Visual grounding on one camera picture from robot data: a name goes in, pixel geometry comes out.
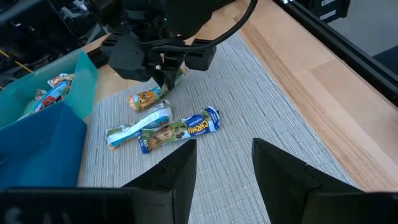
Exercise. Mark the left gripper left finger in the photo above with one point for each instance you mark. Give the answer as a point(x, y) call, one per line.
point(180, 174)

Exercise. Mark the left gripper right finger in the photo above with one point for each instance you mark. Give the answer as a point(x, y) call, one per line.
point(280, 180)

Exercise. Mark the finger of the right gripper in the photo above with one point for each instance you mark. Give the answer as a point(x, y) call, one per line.
point(162, 73)
point(176, 67)

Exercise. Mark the orange green granola bar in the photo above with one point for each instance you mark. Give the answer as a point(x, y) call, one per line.
point(144, 99)

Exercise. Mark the blue ended Chewy granola bar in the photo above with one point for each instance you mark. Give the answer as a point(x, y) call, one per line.
point(174, 132)

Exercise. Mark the silver white granola bar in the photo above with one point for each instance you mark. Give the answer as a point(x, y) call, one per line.
point(146, 121)

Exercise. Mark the chocolate chip Chewy granola bar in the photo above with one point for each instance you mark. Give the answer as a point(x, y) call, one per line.
point(51, 98)

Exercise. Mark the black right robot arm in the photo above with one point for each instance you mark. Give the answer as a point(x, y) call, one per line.
point(186, 15)

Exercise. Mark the teal plastic bin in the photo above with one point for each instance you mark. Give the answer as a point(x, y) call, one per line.
point(84, 90)

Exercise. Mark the grey woven table mat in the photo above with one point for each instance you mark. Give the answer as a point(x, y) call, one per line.
point(248, 102)

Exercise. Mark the blue plastic bin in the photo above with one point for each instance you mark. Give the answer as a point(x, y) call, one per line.
point(40, 149)

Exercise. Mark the black box white labels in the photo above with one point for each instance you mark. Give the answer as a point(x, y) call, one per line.
point(326, 9)

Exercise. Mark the black aluminium table frame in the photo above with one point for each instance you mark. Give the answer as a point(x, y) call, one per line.
point(357, 60)

